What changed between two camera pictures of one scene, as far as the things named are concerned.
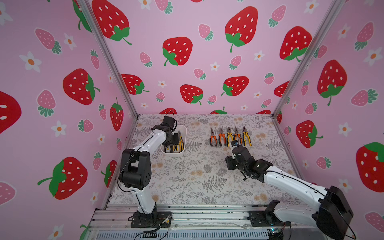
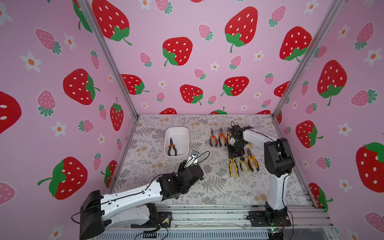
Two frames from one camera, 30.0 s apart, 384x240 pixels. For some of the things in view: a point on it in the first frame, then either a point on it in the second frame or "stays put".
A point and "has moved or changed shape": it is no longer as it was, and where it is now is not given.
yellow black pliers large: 228,137 stays put
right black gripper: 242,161 -> 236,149
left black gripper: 175,142 -> 181,168
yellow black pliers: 181,143 has moved or changed shape
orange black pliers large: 221,133 stays put
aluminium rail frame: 191,222 stays put
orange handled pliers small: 212,136 stays put
